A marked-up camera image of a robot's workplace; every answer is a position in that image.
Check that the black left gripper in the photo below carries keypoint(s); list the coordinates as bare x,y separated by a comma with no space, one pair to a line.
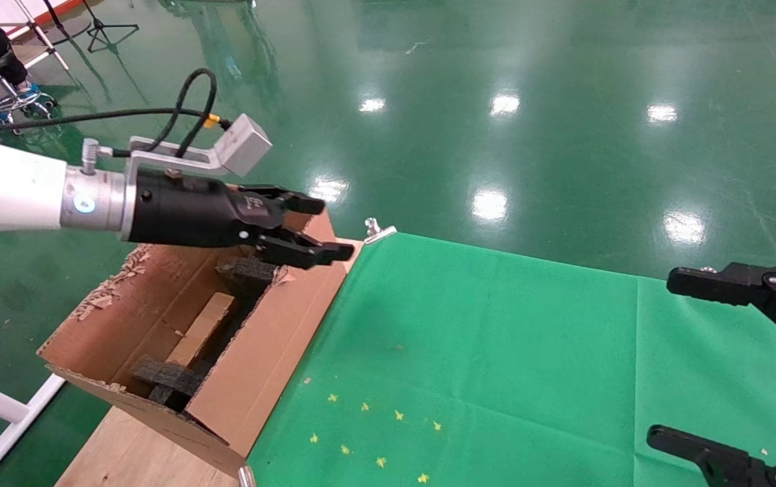
191,213

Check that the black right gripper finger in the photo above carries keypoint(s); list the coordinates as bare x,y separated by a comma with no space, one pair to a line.
726,468
753,285

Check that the small taped cardboard box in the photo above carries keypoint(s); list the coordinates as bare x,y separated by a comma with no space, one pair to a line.
201,328

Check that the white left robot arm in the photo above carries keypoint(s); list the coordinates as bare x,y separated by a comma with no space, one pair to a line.
9,189

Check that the large open cardboard carton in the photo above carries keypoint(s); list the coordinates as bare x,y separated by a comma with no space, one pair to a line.
272,358

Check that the black foam insert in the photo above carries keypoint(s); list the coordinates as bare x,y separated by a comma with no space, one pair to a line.
249,274
168,379

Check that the green cloth mat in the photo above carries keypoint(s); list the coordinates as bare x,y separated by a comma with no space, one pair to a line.
530,352

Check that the black tripod stand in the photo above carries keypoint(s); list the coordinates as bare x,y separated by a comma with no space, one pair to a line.
100,30

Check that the black round base stand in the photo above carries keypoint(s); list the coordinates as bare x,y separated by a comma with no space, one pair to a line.
66,30

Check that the wheeled metal stool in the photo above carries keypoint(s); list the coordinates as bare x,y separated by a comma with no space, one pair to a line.
15,101

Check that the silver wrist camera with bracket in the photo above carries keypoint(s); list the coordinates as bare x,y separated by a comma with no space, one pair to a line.
242,145

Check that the white table leg frame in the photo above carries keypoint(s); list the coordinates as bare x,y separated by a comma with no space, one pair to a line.
37,28

